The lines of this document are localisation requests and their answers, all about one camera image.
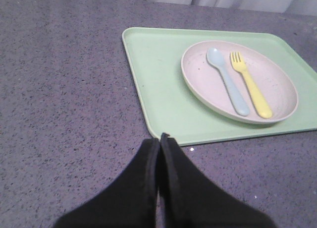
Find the yellow plastic fork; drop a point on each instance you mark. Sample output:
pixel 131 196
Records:
pixel 259 102

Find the white round plate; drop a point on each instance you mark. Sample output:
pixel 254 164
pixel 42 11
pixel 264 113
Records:
pixel 207 84

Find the light green rectangular tray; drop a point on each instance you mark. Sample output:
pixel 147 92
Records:
pixel 170 107

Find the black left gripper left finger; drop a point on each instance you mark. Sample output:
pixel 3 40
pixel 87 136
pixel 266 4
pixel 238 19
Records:
pixel 128 202

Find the light blue plastic spoon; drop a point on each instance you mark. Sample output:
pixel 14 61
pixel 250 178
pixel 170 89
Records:
pixel 216 59

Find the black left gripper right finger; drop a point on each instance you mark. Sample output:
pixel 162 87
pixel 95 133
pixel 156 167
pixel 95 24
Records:
pixel 193 201

